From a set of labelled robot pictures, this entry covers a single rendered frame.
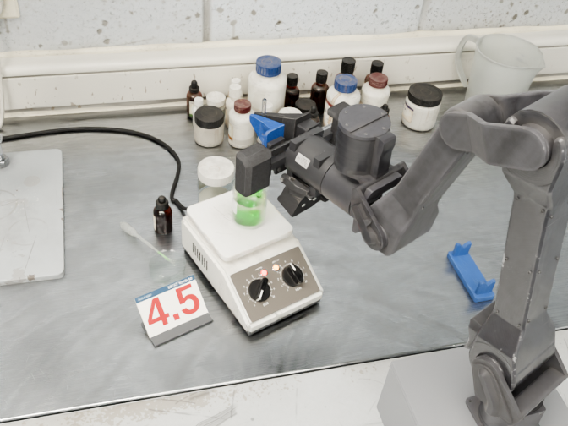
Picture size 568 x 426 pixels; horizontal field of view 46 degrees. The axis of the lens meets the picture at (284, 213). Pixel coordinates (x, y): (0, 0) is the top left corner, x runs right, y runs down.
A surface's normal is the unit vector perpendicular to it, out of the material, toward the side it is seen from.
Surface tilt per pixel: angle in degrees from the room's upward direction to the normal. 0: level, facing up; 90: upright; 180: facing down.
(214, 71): 90
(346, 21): 90
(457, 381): 4
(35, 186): 0
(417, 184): 93
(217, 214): 0
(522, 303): 93
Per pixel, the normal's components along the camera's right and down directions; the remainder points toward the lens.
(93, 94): 0.24, 0.68
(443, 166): -0.78, 0.42
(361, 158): -0.08, 0.70
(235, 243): 0.08, -0.72
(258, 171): 0.68, 0.54
